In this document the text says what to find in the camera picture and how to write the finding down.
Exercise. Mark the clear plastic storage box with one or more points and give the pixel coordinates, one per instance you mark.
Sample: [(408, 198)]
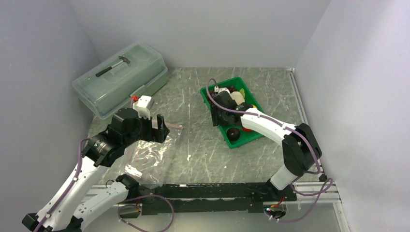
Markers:
[(106, 94)]

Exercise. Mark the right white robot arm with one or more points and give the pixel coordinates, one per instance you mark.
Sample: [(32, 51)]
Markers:
[(299, 145)]

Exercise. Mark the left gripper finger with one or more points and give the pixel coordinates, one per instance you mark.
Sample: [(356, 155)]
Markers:
[(160, 122), (163, 134)]

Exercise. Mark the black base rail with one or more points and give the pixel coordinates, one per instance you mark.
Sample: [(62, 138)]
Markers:
[(212, 197)]

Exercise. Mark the red orange mango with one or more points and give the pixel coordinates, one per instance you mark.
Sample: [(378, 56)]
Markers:
[(246, 129)]

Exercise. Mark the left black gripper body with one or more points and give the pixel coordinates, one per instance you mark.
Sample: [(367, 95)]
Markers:
[(146, 132)]

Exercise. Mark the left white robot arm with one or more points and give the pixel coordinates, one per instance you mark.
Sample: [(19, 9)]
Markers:
[(66, 212)]

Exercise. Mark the white cauliflower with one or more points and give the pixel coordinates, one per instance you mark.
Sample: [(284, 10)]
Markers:
[(237, 97)]

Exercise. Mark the black handled hammer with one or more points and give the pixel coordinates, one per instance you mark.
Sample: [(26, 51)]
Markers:
[(122, 59)]

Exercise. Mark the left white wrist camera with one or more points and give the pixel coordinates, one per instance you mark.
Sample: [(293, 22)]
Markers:
[(142, 105)]

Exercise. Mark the green plastic tray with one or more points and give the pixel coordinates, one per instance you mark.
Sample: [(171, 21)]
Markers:
[(246, 136)]

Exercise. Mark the clear zip top bag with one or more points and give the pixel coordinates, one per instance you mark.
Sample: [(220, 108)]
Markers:
[(148, 162)]

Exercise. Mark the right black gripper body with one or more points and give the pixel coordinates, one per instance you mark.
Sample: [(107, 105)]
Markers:
[(218, 116)]

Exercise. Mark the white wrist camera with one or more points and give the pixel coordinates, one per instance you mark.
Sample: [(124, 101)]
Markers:
[(142, 105), (218, 90)]

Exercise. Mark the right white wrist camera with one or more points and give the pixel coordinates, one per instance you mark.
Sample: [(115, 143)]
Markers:
[(218, 90)]

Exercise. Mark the dark purple plum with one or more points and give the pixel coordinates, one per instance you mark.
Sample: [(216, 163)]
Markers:
[(233, 134)]

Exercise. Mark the dark red grape bunch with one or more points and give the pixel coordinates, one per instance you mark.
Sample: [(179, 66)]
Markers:
[(231, 88)]

